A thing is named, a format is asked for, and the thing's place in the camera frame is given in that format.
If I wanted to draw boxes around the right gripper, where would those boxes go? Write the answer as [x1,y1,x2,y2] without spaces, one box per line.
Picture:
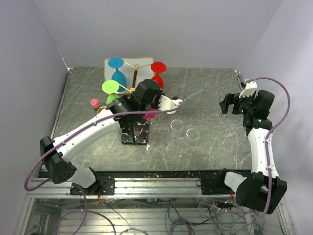
[219,91,256,117]

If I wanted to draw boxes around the clear glass cup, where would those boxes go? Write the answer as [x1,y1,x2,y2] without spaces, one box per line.
[184,128,200,146]
[170,119,184,138]

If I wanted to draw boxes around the red plastic wine glass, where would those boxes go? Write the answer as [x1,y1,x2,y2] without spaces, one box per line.
[151,62,167,90]

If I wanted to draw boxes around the pink plastic wine glass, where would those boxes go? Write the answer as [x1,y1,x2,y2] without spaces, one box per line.
[143,109,157,120]

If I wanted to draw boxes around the gold wine glass rack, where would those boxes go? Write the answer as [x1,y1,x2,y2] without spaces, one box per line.
[96,62,162,145]

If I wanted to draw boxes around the blue plastic wine glass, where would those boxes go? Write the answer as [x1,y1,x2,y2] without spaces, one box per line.
[108,57,127,93]

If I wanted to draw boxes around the green plastic wine glass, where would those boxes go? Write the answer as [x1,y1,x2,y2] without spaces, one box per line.
[101,80,120,105]

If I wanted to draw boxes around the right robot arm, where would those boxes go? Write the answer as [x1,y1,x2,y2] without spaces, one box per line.
[200,90,287,214]

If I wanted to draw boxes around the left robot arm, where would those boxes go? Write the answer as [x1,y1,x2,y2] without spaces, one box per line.
[40,79,162,194]

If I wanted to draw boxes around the gold framed mirror tray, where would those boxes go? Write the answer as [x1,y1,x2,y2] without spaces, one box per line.
[103,57,155,95]

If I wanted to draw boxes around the pink small bottle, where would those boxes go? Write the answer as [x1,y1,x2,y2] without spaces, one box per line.
[90,98,100,115]

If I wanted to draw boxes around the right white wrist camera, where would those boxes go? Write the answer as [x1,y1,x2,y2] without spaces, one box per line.
[239,81,258,98]

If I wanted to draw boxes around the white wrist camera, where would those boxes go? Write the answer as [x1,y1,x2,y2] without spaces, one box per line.
[239,81,258,98]
[158,95,182,115]

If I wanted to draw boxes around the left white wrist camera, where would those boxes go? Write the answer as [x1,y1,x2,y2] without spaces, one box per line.
[158,95,182,115]

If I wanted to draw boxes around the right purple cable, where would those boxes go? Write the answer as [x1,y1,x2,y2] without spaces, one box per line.
[193,77,291,219]

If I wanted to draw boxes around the aluminium mounting rail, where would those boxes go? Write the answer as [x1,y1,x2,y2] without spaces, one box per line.
[26,177,230,199]

